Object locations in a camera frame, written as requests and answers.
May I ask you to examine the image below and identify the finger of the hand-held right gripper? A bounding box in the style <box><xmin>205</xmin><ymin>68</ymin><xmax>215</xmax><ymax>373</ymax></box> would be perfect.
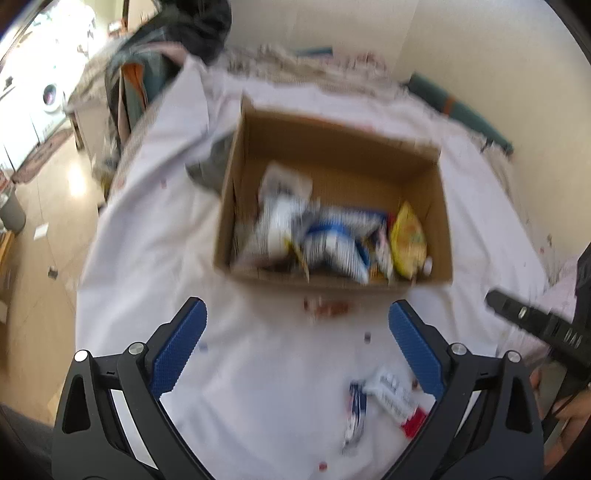
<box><xmin>485</xmin><ymin>290</ymin><xmax>555</xmax><ymax>342</ymax></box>

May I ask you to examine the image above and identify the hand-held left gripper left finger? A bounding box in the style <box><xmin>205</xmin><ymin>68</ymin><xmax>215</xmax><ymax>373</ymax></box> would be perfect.
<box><xmin>52</xmin><ymin>296</ymin><xmax>218</xmax><ymax>480</ymax></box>

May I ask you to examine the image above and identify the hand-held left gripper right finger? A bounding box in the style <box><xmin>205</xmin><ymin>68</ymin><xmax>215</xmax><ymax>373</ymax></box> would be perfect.
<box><xmin>383</xmin><ymin>299</ymin><xmax>544</xmax><ymax>480</ymax></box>

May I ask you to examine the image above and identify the cardboard box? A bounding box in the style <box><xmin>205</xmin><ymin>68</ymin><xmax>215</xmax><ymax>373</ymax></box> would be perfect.
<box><xmin>212</xmin><ymin>95</ymin><xmax>454</xmax><ymax>291</ymax></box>

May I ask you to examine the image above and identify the person's right hand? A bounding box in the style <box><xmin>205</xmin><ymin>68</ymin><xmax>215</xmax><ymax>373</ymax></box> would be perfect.
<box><xmin>531</xmin><ymin>369</ymin><xmax>591</xmax><ymax>444</ymax></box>

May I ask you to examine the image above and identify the white and red packet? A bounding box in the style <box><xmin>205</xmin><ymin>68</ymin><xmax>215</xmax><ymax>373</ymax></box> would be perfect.
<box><xmin>362</xmin><ymin>364</ymin><xmax>430</xmax><ymax>437</ymax></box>

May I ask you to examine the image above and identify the red candy wrapper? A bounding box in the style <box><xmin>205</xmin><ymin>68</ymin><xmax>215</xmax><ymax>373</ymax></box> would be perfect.
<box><xmin>305</xmin><ymin>298</ymin><xmax>349</xmax><ymax>317</ymax></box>

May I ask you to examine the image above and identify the blue and white striped packet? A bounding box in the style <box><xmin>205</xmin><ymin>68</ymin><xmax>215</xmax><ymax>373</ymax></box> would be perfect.
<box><xmin>342</xmin><ymin>379</ymin><xmax>370</xmax><ymax>455</ymax></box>

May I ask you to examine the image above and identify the blue cartoon snack packet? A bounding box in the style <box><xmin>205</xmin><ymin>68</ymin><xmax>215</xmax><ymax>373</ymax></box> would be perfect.
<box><xmin>365</xmin><ymin>217</ymin><xmax>393</xmax><ymax>278</ymax></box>

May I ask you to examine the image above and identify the yellow chips bag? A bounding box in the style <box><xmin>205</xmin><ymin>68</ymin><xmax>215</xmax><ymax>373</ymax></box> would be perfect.
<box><xmin>390</xmin><ymin>200</ymin><xmax>428</xmax><ymax>280</ymax></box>

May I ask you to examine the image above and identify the white and blue snack bag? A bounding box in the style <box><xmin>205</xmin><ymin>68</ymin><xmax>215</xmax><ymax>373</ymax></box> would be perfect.
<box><xmin>300</xmin><ymin>205</ymin><xmax>389</xmax><ymax>284</ymax></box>

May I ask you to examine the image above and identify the red and white snack bag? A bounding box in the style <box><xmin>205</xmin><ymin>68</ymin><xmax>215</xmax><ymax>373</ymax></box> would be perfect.
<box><xmin>238</xmin><ymin>191</ymin><xmax>308</xmax><ymax>266</ymax></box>

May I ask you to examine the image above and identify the dark cloth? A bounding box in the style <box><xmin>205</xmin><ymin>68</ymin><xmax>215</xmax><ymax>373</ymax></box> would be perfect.
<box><xmin>0</xmin><ymin>404</ymin><xmax>56</xmax><ymax>480</ymax></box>

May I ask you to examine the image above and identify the grey cloth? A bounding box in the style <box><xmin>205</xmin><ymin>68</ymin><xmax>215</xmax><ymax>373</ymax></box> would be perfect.
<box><xmin>185</xmin><ymin>131</ymin><xmax>238</xmax><ymax>190</ymax></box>

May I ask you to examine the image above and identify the wooden bench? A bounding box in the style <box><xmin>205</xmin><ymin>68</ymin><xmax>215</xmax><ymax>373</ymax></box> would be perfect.
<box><xmin>0</xmin><ymin>231</ymin><xmax>17</xmax><ymax>296</ymax></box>

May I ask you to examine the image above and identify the clear plastic packet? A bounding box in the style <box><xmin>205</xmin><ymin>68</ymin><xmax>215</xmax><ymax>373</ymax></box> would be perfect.
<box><xmin>261</xmin><ymin>161</ymin><xmax>315</xmax><ymax>199</ymax></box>

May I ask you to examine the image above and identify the teal rolled mat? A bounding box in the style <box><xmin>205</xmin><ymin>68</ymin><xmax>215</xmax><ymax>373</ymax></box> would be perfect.
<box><xmin>409</xmin><ymin>71</ymin><xmax>514</xmax><ymax>155</ymax></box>

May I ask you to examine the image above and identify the grey trash bin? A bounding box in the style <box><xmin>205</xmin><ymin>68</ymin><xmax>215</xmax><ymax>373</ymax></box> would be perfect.
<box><xmin>0</xmin><ymin>189</ymin><xmax>26</xmax><ymax>232</ymax></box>

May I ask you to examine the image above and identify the patterned floor rug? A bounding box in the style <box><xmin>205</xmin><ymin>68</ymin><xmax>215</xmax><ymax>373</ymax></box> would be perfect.
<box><xmin>11</xmin><ymin>127</ymin><xmax>75</xmax><ymax>185</ymax></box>

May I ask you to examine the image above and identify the white cabinet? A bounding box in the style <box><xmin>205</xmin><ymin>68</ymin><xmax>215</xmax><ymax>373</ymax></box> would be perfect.
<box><xmin>0</xmin><ymin>46</ymin><xmax>51</xmax><ymax>171</ymax></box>

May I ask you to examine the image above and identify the white washing machine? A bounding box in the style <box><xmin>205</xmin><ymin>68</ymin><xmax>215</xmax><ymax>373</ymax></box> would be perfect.
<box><xmin>30</xmin><ymin>80</ymin><xmax>68</xmax><ymax>139</ymax></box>

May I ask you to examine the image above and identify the pile of dark clothes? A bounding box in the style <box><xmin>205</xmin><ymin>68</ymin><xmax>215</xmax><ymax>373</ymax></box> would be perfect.
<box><xmin>104</xmin><ymin>0</ymin><xmax>232</xmax><ymax>139</ymax></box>

